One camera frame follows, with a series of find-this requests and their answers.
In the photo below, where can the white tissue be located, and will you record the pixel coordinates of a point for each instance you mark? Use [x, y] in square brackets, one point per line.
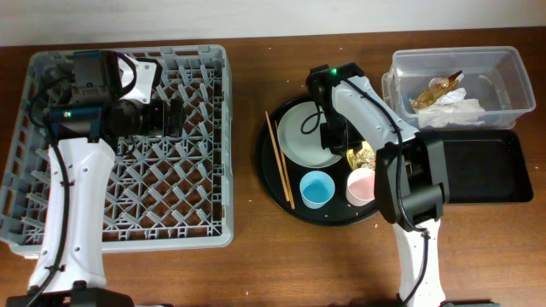
[452, 108]

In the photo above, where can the round black tray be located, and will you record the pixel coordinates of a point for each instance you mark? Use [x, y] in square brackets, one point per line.
[337, 212]

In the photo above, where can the blue cup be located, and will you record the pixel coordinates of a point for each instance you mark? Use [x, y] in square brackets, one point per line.
[316, 188]

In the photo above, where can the grey plate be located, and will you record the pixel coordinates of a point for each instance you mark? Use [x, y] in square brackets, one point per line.
[302, 149]

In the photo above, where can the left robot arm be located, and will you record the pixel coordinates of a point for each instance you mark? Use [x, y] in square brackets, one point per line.
[108, 96]

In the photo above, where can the black rectangular tray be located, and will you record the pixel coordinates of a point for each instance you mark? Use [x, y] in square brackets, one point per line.
[485, 166]

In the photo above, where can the clear plastic bin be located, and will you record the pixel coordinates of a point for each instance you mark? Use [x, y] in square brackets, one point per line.
[496, 76]

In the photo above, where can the pink cup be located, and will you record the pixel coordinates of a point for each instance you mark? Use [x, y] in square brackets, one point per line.
[360, 187]

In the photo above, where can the yellow bowl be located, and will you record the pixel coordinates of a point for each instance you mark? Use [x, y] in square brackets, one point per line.
[362, 155]

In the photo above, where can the grey dishwasher rack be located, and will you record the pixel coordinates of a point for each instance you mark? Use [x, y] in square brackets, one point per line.
[164, 193]

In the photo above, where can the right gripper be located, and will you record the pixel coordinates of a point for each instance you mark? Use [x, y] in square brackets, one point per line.
[334, 139]

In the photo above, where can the food scraps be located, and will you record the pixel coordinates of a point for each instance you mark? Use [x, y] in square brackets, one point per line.
[364, 158]

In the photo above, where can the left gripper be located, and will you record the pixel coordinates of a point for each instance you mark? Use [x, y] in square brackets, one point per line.
[161, 127]

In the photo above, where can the wooden chopstick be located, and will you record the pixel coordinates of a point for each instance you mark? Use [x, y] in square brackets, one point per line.
[277, 156]
[285, 171]

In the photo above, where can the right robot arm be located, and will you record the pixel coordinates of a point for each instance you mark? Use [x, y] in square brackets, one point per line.
[411, 182]

